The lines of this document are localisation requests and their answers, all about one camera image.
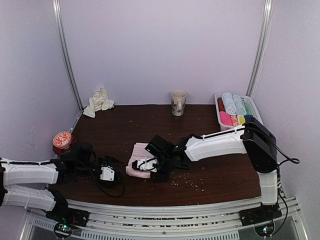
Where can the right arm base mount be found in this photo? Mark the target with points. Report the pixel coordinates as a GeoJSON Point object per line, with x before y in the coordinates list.
{"type": "Point", "coordinates": [262, 218]}

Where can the light blue rolled towel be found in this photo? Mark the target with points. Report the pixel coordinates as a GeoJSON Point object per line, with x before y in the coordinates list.
{"type": "Point", "coordinates": [230, 107]}

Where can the pale blue rolled towel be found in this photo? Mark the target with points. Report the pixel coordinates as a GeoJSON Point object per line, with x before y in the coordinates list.
{"type": "Point", "coordinates": [240, 107]}

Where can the dark red rolled towel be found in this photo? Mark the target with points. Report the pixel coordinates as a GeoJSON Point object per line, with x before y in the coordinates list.
{"type": "Point", "coordinates": [221, 106]}

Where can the white plastic basket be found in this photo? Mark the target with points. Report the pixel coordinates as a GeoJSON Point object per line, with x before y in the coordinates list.
{"type": "Point", "coordinates": [246, 99]}

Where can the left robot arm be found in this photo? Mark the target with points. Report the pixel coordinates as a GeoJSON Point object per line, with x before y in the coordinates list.
{"type": "Point", "coordinates": [80, 162]}

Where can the green rolled towel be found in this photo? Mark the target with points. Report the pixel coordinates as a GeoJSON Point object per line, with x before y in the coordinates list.
{"type": "Point", "coordinates": [248, 111]}

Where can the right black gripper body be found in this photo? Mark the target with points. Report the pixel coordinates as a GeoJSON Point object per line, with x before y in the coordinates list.
{"type": "Point", "coordinates": [166, 166]}

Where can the right aluminium frame post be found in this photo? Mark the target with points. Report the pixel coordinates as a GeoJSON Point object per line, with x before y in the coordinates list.
{"type": "Point", "coordinates": [261, 48]}

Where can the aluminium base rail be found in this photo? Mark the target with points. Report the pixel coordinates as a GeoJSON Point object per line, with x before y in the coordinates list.
{"type": "Point", "coordinates": [218, 221]}

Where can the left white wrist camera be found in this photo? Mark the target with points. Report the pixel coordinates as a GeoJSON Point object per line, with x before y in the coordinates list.
{"type": "Point", "coordinates": [107, 174]}

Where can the left aluminium frame post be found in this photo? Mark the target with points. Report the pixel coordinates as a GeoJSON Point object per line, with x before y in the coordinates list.
{"type": "Point", "coordinates": [65, 53]}

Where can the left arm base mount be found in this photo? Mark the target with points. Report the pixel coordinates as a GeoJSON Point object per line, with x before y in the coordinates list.
{"type": "Point", "coordinates": [67, 221]}

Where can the pink towel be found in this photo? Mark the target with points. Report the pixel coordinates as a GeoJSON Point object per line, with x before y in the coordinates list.
{"type": "Point", "coordinates": [139, 151]}
{"type": "Point", "coordinates": [225, 118]}

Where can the floral ceramic mug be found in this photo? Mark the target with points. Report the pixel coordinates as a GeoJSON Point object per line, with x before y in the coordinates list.
{"type": "Point", "coordinates": [178, 102]}

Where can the red white patterned bowl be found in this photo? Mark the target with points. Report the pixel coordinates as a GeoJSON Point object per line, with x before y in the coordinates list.
{"type": "Point", "coordinates": [62, 140]}

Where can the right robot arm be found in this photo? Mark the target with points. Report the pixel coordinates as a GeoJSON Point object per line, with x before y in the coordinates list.
{"type": "Point", "coordinates": [251, 138]}

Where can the orange patterned rolled towel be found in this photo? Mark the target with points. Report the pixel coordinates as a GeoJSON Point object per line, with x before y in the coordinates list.
{"type": "Point", "coordinates": [234, 120]}

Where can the pink rolled towel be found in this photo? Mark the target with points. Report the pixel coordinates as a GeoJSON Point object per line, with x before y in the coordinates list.
{"type": "Point", "coordinates": [225, 118]}

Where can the cream crumpled towel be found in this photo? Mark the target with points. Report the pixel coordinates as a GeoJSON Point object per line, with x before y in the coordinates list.
{"type": "Point", "coordinates": [98, 102]}

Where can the yellow rolled towel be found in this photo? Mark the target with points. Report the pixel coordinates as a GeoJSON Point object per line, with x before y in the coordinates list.
{"type": "Point", "coordinates": [241, 119]}

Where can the aluminium frame post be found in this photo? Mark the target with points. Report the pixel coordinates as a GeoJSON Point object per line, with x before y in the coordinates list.
{"type": "Point", "coordinates": [65, 53]}
{"type": "Point", "coordinates": [261, 48]}

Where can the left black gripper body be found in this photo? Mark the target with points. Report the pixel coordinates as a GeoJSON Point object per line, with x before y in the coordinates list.
{"type": "Point", "coordinates": [106, 163]}

